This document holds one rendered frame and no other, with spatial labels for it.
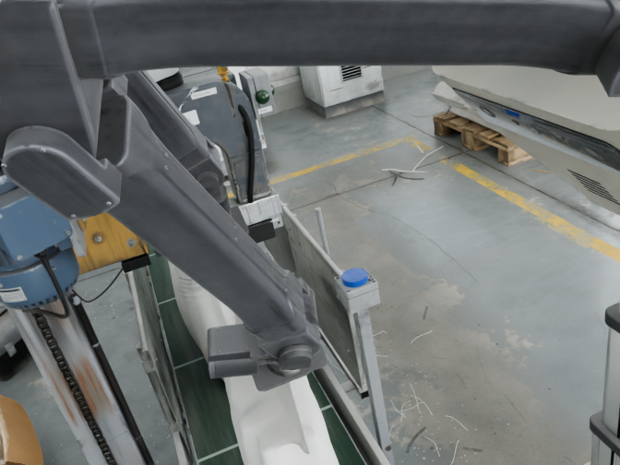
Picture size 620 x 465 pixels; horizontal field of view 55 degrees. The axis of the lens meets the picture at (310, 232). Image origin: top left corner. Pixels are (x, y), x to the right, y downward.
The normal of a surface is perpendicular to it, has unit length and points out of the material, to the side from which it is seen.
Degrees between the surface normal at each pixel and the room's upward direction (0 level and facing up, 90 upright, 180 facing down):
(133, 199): 125
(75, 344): 90
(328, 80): 90
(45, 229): 90
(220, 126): 90
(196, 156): 104
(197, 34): 116
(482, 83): 40
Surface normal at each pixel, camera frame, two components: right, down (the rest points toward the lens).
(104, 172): 0.93, -0.29
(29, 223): 0.70, 0.22
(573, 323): -0.18, -0.86
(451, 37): 0.11, 0.86
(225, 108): 0.34, 0.40
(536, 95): -0.73, -0.45
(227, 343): 0.00, -0.54
